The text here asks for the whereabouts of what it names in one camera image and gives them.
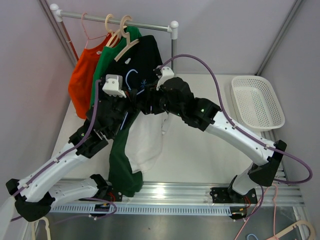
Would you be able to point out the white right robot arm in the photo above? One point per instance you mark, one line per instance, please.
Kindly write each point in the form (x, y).
(174, 96)

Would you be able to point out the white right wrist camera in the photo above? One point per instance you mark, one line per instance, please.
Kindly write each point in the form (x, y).
(163, 73)

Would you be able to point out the white perforated plastic basket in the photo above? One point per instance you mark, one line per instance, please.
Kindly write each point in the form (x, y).
(256, 104)

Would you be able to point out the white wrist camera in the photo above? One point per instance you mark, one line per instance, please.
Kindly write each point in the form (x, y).
(113, 86)
(163, 73)

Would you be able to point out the black t shirt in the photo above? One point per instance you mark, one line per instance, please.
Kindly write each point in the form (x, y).
(145, 60)

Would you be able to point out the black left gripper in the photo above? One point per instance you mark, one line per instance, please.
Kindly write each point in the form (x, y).
(125, 100)

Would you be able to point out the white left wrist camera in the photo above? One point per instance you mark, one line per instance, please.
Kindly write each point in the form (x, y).
(113, 86)

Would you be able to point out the bright green t shirt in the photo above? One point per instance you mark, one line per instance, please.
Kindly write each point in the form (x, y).
(107, 56)

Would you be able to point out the aluminium mounting rail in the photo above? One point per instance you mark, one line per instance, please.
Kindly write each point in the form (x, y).
(196, 194)

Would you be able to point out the green and white t shirt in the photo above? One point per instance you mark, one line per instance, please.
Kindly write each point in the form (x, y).
(135, 150)

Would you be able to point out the pink hanger on floor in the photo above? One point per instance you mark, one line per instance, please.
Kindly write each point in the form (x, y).
(274, 213)

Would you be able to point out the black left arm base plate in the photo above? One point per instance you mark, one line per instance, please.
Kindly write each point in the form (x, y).
(109, 193)

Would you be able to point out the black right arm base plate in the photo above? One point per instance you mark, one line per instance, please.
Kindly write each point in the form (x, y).
(225, 195)

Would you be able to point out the light blue wire hanger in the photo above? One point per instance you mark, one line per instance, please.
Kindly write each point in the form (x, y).
(134, 82)

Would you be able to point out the orange tank top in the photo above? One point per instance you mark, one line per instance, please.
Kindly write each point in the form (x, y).
(80, 84)

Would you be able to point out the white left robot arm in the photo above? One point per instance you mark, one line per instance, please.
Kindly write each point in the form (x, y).
(36, 194)

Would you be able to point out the beige hanger on floor right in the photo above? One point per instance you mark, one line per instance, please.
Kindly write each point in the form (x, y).
(296, 225)

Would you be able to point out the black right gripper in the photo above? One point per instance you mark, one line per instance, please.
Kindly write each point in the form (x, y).
(149, 99)

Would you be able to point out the white metal clothes rack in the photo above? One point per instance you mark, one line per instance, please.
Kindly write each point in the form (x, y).
(59, 14)

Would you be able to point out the white slotted cable duct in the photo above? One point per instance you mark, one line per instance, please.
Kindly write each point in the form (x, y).
(100, 208)

